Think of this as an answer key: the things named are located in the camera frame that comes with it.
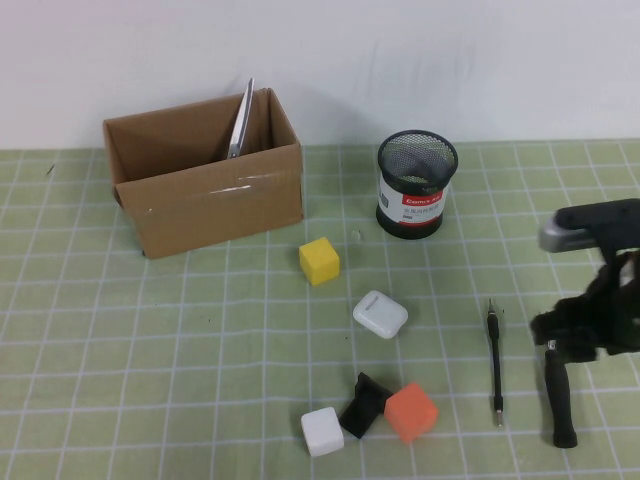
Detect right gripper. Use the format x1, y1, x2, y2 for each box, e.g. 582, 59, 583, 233
529, 249, 640, 365

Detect thick black-handled screwdriver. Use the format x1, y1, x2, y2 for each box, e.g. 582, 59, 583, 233
543, 339, 579, 449

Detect thin black flexible screwdriver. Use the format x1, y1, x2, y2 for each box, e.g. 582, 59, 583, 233
487, 298, 505, 427

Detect red-handled scissors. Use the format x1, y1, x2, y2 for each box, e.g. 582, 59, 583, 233
226, 77, 256, 161

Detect orange cube block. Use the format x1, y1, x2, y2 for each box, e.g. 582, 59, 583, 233
383, 382, 440, 445

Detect white earbud case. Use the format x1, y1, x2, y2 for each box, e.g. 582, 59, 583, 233
352, 290, 409, 341

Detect black mesh pen holder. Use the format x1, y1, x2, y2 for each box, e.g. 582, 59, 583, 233
376, 130, 459, 241

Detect black angled block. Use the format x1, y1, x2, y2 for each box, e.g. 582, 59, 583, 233
339, 372, 395, 441

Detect yellow cube block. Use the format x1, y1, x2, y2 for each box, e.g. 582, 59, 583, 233
298, 236, 341, 287

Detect white cube block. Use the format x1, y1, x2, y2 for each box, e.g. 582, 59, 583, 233
300, 406, 346, 458

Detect brown cardboard box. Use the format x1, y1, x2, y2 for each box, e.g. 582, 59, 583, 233
102, 88, 305, 260

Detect green grid table mat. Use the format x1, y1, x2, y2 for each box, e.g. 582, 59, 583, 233
0, 139, 640, 480

